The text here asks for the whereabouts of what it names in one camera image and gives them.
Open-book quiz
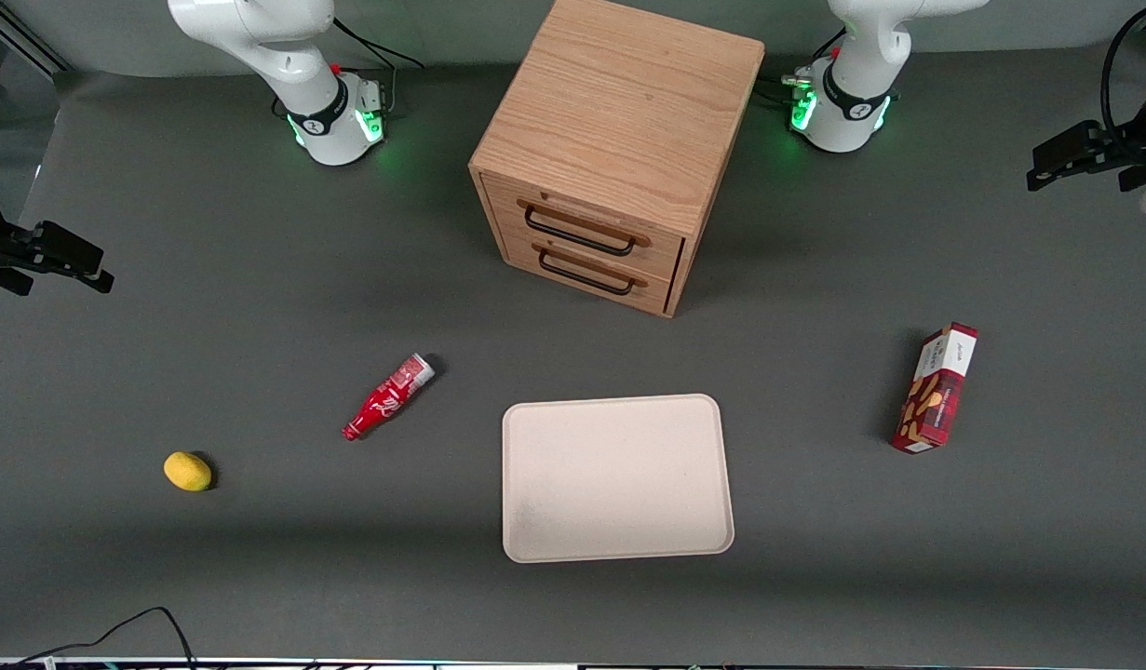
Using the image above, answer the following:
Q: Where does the black metal frame rail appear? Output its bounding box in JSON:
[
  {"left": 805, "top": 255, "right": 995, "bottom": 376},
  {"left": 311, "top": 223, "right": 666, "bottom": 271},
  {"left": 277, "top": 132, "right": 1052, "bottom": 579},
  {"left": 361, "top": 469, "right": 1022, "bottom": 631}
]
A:
[{"left": 0, "top": 0, "right": 73, "bottom": 90}]

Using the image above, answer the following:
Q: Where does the red tartan cookie box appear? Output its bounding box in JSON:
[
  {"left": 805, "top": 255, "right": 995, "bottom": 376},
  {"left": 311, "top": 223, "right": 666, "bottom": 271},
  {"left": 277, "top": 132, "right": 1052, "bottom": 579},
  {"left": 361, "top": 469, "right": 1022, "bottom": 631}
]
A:
[{"left": 890, "top": 322, "right": 979, "bottom": 455}]

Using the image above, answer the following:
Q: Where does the wooden drawer front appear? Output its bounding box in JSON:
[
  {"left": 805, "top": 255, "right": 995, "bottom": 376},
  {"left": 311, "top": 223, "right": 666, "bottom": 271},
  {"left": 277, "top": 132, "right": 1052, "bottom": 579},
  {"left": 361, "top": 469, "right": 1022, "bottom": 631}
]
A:
[
  {"left": 479, "top": 172, "right": 687, "bottom": 282},
  {"left": 498, "top": 228, "right": 678, "bottom": 315}
]

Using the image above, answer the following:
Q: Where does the light wooden board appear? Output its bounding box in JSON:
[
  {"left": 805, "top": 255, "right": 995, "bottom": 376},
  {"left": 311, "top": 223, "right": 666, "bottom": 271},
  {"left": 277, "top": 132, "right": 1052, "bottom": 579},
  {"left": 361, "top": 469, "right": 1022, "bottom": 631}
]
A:
[{"left": 468, "top": 0, "right": 766, "bottom": 319}]

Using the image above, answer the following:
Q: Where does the red tartan shortbread box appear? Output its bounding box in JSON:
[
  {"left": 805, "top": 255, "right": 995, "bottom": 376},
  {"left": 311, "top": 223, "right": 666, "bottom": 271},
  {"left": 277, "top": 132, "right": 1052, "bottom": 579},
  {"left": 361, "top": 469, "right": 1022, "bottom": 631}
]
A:
[{"left": 502, "top": 394, "right": 735, "bottom": 564}]

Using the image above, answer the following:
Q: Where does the red cola bottle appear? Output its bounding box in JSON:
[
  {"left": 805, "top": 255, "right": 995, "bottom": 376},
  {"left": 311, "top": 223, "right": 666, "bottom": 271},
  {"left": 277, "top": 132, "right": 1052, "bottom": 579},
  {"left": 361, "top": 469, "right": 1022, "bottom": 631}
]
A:
[{"left": 342, "top": 353, "right": 437, "bottom": 442}]

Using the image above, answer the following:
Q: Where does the yellow lemon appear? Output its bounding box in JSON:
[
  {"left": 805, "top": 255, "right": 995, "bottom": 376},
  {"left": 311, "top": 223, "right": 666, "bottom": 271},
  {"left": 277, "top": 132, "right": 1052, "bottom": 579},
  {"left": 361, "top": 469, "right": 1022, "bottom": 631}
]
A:
[{"left": 163, "top": 451, "right": 213, "bottom": 492}]

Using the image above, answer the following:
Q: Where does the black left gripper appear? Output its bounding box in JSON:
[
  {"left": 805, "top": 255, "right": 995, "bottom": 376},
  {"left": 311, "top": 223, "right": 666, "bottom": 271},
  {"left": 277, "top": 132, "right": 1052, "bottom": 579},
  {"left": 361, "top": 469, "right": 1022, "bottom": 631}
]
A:
[{"left": 1027, "top": 112, "right": 1146, "bottom": 193}]

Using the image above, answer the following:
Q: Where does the black arm base cable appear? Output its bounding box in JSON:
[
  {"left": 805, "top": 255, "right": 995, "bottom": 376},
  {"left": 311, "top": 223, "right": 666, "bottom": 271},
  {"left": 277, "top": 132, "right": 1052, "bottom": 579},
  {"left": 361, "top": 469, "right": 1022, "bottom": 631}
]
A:
[
  {"left": 757, "top": 33, "right": 845, "bottom": 105},
  {"left": 330, "top": 17, "right": 426, "bottom": 72}
]

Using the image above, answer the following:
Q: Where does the black metal drawer handle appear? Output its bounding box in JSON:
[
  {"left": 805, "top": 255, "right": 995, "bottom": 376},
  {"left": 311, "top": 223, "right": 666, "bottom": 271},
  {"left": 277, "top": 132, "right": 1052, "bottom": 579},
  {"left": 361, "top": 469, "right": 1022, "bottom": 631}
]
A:
[
  {"left": 538, "top": 248, "right": 635, "bottom": 297},
  {"left": 524, "top": 205, "right": 637, "bottom": 258}
]

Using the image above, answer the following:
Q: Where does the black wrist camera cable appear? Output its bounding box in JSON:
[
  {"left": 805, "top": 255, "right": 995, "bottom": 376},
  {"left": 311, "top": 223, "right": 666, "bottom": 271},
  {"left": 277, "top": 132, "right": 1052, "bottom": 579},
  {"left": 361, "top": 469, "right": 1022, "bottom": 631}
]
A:
[{"left": 1099, "top": 0, "right": 1146, "bottom": 141}]

